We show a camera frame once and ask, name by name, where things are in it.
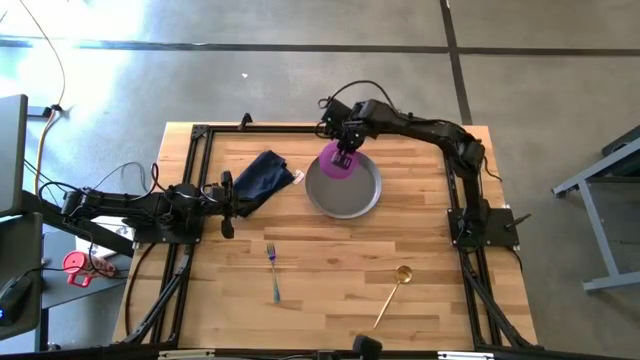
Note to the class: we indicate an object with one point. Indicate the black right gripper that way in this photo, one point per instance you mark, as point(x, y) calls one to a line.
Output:
point(356, 132)

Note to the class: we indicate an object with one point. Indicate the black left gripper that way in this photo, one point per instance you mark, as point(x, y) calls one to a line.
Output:
point(220, 200)

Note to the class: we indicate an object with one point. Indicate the purple cup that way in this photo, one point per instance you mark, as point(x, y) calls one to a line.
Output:
point(326, 162)

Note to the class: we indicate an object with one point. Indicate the iridescent metal fork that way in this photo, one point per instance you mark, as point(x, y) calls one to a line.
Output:
point(271, 254)

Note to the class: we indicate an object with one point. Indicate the gold metal spoon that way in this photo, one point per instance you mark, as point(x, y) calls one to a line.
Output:
point(404, 273)

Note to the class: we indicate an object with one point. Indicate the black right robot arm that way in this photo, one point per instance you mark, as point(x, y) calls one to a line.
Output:
point(425, 127)

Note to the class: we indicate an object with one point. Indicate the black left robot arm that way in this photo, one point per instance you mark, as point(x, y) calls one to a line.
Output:
point(125, 202)

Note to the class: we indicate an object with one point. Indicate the navy blue cloth napkin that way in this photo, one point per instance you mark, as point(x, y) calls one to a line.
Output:
point(265, 175)

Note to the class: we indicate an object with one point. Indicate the grey round metal plate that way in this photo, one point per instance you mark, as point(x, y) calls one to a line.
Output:
point(345, 200)

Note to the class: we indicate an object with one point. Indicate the white printed box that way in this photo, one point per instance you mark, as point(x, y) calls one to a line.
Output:
point(95, 247)

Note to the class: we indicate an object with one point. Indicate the pink water bottle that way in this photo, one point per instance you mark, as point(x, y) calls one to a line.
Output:
point(80, 262)

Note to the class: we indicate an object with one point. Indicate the black rounded object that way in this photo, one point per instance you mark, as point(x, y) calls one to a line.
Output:
point(366, 346)

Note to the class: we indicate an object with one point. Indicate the black desk beam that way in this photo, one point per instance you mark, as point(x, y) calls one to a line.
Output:
point(45, 210)

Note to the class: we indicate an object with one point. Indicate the dark grey desk top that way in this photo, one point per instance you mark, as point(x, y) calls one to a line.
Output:
point(60, 292)

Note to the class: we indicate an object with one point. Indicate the grey monitor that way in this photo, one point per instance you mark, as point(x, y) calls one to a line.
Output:
point(12, 150)

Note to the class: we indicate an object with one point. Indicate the small black device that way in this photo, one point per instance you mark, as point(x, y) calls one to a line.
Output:
point(12, 300)

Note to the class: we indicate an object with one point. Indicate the grey metal cart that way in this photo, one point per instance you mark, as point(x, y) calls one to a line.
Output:
point(615, 282)

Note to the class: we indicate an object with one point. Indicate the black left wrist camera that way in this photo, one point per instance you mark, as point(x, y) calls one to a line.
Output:
point(228, 229)

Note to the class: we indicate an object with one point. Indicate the black aluminium table frame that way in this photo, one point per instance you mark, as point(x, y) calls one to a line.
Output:
point(275, 129)

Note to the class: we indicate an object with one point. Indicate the black frame clamp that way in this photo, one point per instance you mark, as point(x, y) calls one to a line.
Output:
point(245, 121)

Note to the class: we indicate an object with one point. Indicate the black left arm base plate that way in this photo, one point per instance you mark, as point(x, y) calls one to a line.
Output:
point(150, 236)

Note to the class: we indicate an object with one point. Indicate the silver metal bracket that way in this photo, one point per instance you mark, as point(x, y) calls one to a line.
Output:
point(465, 356)
point(185, 355)

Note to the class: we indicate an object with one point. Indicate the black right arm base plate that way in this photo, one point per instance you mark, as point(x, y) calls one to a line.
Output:
point(500, 225)

